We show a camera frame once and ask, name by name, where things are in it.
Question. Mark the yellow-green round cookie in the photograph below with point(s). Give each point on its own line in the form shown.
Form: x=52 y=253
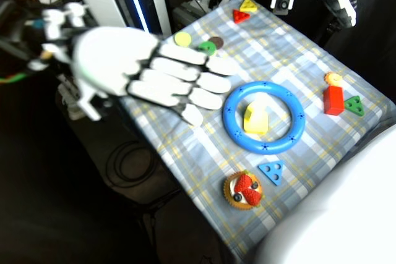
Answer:
x=182 y=39

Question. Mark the blue triangle block with holes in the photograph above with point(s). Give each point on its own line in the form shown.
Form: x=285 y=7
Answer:
x=272 y=171

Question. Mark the brown sandwich cookie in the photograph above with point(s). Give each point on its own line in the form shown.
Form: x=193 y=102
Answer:
x=217 y=41

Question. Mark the red triangle block with holes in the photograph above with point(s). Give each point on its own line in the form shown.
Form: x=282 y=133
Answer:
x=240 y=16

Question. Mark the blue plaid cloth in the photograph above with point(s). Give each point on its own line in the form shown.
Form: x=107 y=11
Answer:
x=315 y=159

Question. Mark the yellow triangle block with holes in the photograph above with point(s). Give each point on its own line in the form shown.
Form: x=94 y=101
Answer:
x=248 y=5

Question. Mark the strawberry toy tart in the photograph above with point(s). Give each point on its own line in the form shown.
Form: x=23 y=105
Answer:
x=244 y=189

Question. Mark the green cylinder with hole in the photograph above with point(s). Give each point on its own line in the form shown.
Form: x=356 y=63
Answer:
x=207 y=48

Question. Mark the orange round block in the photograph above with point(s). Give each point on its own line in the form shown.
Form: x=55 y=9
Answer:
x=333 y=78

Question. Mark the red rectangular block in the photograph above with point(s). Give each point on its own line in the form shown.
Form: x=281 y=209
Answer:
x=334 y=101

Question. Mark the large white rounded cover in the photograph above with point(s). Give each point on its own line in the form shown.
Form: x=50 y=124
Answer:
x=340 y=208

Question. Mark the green triangle block with holes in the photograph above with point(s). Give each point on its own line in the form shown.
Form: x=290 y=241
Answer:
x=354 y=105

